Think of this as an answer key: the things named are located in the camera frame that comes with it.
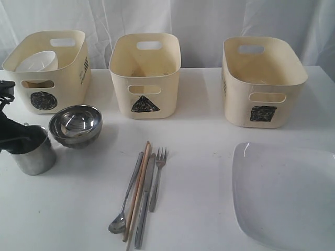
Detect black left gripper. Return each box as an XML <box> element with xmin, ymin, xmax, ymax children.
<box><xmin>1</xmin><ymin>111</ymin><xmax>47</xmax><ymax>154</ymax></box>

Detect steel mug with handle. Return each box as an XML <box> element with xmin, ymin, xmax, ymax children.
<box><xmin>9</xmin><ymin>123</ymin><xmax>57</xmax><ymax>176</ymax></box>

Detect white ceramic bowl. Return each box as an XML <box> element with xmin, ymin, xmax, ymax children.
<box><xmin>15</xmin><ymin>50</ymin><xmax>58</xmax><ymax>72</ymax></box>

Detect long steel spoon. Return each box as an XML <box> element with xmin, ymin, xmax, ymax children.
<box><xmin>108</xmin><ymin>152</ymin><xmax>144</xmax><ymax>234</ymax></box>

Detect steel table knife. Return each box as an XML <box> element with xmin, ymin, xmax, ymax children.
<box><xmin>134</xmin><ymin>153</ymin><xmax>156</xmax><ymax>249</ymax></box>

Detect steel fork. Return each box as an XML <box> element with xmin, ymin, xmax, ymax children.
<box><xmin>149</xmin><ymin>147</ymin><xmax>168</xmax><ymax>212</ymax></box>

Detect cream bin with circle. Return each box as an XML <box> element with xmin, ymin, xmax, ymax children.
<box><xmin>2</xmin><ymin>30</ymin><xmax>91</xmax><ymax>114</ymax></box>

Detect cream bin with triangle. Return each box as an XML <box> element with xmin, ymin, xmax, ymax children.
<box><xmin>109</xmin><ymin>33</ymin><xmax>181</xmax><ymax>119</ymax></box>

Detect cream bin with square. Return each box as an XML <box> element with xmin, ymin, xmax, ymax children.
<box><xmin>222</xmin><ymin>36</ymin><xmax>308</xmax><ymax>128</ymax></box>

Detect white square plate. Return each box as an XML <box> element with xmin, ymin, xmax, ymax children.
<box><xmin>232</xmin><ymin>143</ymin><xmax>334</xmax><ymax>250</ymax></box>

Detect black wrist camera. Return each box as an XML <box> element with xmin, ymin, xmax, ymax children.
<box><xmin>0</xmin><ymin>80</ymin><xmax>15</xmax><ymax>102</ymax></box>

